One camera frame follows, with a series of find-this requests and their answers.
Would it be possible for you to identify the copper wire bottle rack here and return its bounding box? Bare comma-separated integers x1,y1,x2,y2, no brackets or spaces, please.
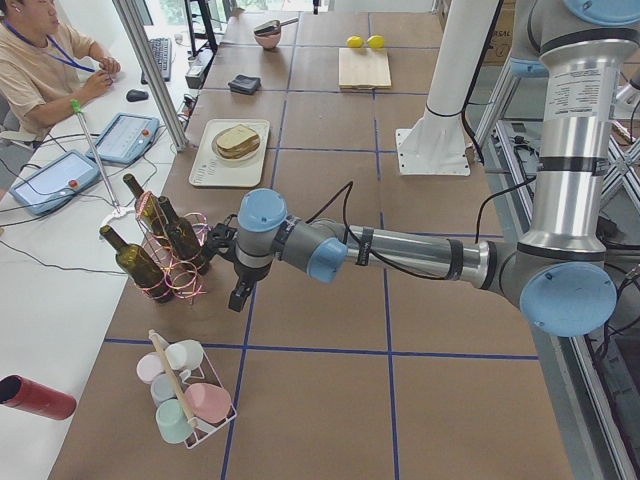
135,191,210,302

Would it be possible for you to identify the pale pink cup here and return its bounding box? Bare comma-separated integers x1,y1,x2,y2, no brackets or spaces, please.
136,352,165,385

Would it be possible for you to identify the red cylinder bottle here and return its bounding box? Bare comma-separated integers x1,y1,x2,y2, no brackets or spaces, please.
1,375,77,420

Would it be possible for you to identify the teach pendant near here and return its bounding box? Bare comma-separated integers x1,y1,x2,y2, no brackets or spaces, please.
9,150,100,216

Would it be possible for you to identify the dark wine bottle lower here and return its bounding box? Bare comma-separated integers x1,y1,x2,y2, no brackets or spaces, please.
158,196,210,275

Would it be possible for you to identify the metal rod green tip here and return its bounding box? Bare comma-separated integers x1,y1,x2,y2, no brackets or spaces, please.
70,98,134,225

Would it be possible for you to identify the bread slice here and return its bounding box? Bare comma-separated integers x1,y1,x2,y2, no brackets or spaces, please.
216,142,260,160
215,125,259,151

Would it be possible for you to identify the yellow lemon near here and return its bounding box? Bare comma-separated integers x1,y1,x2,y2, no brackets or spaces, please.
346,35,365,49

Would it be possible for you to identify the teach pendant far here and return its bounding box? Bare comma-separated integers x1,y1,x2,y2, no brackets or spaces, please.
94,113,160,166

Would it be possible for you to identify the black keyboard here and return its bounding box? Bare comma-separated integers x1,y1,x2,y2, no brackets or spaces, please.
148,37,173,82

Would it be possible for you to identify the bread slice on plate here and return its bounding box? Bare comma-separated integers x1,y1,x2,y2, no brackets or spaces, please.
216,142,260,160

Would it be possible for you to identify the seated person beige shirt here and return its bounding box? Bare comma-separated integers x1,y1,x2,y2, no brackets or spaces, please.
1,1,121,142

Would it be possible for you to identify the teach pendant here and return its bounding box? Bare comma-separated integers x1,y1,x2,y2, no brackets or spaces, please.
94,113,160,166
9,150,100,216

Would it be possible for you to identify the dark wine bottle upper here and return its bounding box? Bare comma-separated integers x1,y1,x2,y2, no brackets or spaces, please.
99,225,174,303

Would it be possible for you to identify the grey cup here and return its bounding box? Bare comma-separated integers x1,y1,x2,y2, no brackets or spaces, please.
150,373,176,407

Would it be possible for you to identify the pink bowl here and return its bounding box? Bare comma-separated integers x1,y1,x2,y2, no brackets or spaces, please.
254,30,281,50

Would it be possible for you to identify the aluminium frame post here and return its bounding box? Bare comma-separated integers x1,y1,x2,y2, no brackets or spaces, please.
112,0,188,152

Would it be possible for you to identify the white round plate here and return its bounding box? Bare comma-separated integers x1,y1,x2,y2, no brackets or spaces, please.
212,134,260,161

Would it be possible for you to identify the dark wine bottle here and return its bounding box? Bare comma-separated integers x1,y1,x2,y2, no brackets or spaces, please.
158,196,210,275
99,225,174,303
123,173,168,246

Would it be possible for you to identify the wooden cutting board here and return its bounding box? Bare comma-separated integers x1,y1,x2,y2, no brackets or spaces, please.
338,48,392,89

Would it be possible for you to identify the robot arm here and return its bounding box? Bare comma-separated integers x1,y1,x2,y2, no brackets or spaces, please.
229,1,639,337

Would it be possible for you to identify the black computer mouse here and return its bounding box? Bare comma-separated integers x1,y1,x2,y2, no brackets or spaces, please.
126,89,149,103

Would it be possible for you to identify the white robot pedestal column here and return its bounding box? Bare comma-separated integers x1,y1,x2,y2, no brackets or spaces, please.
396,0,501,176

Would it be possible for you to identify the folded grey cloth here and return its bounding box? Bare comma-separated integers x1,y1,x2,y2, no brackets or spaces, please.
228,74,261,95

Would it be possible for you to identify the yellow lemon far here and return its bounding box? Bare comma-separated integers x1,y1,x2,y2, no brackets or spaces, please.
367,35,386,49

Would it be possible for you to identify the white cup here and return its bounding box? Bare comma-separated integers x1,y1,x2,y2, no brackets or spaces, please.
164,339,204,370

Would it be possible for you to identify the white wire cup rack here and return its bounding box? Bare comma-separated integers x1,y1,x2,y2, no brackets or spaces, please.
136,330,237,449

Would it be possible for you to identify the yellow lemon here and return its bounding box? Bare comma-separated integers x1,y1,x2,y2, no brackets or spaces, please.
346,35,365,49
367,35,386,49

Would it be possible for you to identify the metal scoop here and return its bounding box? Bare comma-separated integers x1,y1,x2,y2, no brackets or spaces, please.
253,18,299,37

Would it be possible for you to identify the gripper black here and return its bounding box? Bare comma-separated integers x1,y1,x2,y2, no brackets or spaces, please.
228,260,271,312

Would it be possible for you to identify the mint green cup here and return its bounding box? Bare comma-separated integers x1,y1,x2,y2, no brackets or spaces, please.
155,398,194,444

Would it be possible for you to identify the white bear serving tray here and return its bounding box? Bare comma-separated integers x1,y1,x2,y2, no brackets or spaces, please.
189,119,270,188

